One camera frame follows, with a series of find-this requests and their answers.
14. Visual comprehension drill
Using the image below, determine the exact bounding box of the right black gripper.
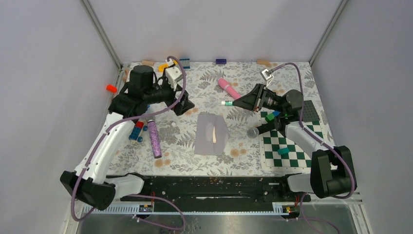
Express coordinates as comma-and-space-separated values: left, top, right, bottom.
233, 83, 286, 114

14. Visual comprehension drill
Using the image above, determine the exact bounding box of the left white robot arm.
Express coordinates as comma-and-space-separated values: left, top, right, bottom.
60, 64, 194, 210

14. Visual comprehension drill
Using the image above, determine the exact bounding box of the yellow triangle toy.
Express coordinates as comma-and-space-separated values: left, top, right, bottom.
158, 63, 169, 73

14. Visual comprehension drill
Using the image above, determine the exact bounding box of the pink toy microphone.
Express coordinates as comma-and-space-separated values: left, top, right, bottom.
218, 78, 241, 99

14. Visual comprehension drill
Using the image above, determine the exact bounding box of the blue red lego car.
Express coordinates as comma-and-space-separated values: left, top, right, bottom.
129, 121, 148, 142

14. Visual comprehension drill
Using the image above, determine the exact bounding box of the small green white bottle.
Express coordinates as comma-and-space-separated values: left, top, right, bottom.
221, 101, 233, 106

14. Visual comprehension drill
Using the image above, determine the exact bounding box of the lego toy on chessboard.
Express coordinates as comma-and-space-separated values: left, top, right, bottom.
264, 111, 280, 122

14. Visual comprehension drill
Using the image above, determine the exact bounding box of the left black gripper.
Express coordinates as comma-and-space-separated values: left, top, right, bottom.
145, 76, 195, 115

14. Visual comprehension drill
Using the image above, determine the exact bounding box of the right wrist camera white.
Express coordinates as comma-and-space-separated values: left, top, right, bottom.
261, 69, 274, 87

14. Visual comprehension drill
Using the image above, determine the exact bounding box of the floral table mat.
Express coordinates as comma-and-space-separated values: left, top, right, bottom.
109, 62, 310, 176

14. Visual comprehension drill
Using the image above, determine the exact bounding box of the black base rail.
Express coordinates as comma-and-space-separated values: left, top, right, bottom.
120, 175, 302, 213

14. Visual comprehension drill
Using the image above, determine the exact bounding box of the wooden block right back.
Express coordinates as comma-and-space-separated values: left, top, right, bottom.
256, 59, 272, 67

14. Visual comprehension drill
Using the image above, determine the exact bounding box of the teal block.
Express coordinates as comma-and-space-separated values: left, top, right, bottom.
277, 148, 290, 155

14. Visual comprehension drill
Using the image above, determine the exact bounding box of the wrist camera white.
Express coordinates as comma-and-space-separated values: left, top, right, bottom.
164, 66, 183, 91
261, 69, 274, 87

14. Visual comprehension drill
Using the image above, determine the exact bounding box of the black microphone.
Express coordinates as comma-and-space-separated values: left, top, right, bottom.
246, 120, 282, 138

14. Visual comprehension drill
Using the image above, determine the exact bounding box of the wooden block left back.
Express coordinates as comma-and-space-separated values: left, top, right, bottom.
141, 60, 155, 66

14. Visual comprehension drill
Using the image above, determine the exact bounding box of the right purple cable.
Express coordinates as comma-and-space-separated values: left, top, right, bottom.
271, 62, 356, 234

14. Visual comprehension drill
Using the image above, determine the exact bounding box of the blue grey lego brick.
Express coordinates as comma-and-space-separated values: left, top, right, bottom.
179, 58, 190, 69

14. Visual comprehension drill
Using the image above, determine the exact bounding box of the orange red cylinder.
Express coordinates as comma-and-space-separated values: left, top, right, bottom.
106, 84, 117, 94

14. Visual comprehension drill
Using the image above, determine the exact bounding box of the green white chessboard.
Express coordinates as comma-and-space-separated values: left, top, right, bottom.
258, 130, 311, 171

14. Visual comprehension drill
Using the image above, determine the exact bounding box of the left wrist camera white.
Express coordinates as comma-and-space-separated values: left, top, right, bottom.
164, 66, 183, 91

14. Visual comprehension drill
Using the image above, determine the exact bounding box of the dark purple lego brick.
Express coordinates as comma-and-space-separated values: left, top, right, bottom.
215, 58, 227, 65

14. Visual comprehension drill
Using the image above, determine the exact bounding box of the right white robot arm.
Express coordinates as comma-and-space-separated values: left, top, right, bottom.
233, 84, 357, 201

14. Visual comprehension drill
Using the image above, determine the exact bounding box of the purple glitter microphone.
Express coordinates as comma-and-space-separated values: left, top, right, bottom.
147, 118, 162, 159

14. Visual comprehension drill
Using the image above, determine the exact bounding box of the wooden block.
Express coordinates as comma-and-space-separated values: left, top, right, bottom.
141, 60, 155, 66
256, 59, 272, 67

